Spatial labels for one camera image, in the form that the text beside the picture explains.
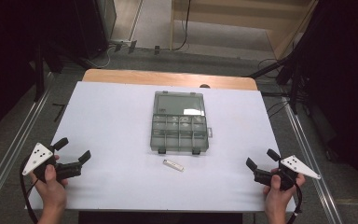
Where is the person's left hand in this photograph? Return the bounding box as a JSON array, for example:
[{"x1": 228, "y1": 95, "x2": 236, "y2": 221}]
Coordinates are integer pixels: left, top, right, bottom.
[{"x1": 28, "y1": 154, "x2": 70, "y2": 211}]

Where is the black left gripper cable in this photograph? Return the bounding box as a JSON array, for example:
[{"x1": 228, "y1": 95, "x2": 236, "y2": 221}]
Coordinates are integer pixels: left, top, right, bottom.
[{"x1": 19, "y1": 154, "x2": 40, "y2": 224}]

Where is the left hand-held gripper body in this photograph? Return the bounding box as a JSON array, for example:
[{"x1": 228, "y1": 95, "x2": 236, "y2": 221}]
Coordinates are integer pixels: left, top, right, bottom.
[{"x1": 21, "y1": 142, "x2": 84, "y2": 183}]

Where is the aluminium floor rail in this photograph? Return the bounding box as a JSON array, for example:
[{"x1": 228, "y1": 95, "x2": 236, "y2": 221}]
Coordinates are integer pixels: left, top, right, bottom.
[
  {"x1": 282, "y1": 100, "x2": 346, "y2": 224},
  {"x1": 0, "y1": 73, "x2": 56, "y2": 219}
]

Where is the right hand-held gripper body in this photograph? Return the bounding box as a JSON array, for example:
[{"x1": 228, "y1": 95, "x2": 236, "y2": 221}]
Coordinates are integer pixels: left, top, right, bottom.
[{"x1": 253, "y1": 154, "x2": 322, "y2": 192}]

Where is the black tape strip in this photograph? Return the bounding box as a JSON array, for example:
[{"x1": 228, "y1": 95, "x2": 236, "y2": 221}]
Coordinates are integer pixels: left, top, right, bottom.
[{"x1": 51, "y1": 102, "x2": 68, "y2": 123}]

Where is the light wooden furniture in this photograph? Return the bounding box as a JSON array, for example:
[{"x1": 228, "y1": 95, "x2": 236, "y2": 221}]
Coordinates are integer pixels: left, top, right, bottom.
[{"x1": 169, "y1": 0, "x2": 320, "y2": 61}]

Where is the clear grey compartment box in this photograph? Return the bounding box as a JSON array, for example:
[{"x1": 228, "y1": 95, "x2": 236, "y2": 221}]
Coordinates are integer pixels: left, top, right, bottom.
[{"x1": 149, "y1": 91, "x2": 214, "y2": 156}]

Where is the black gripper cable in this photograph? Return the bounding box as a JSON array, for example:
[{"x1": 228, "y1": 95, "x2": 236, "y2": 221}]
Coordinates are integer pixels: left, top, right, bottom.
[
  {"x1": 287, "y1": 181, "x2": 304, "y2": 224},
  {"x1": 19, "y1": 154, "x2": 40, "y2": 224}
]

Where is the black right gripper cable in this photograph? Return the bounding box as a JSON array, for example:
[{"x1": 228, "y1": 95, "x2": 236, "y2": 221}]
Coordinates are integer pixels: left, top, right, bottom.
[{"x1": 287, "y1": 181, "x2": 304, "y2": 224}]

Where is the dark upright stand post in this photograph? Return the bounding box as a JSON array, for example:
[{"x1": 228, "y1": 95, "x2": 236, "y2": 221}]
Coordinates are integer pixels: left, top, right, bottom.
[{"x1": 33, "y1": 43, "x2": 47, "y2": 103}]

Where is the black stand leg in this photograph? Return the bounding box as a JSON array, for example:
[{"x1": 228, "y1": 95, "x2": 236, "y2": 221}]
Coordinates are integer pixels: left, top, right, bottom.
[{"x1": 245, "y1": 46, "x2": 300, "y2": 79}]

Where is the black floor cable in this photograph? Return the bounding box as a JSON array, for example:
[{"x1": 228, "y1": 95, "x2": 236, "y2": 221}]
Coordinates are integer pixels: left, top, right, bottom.
[{"x1": 256, "y1": 57, "x2": 293, "y2": 119}]

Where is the person's right hand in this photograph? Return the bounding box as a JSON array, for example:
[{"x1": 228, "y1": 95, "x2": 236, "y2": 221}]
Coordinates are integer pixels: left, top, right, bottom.
[{"x1": 262, "y1": 167, "x2": 307, "y2": 217}]

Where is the black hanging cable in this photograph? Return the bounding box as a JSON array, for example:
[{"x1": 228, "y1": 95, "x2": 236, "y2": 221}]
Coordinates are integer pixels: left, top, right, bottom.
[{"x1": 171, "y1": 0, "x2": 192, "y2": 52}]

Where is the white table cover board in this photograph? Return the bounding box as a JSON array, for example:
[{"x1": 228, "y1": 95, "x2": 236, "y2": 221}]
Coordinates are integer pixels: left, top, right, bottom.
[{"x1": 27, "y1": 81, "x2": 297, "y2": 214}]

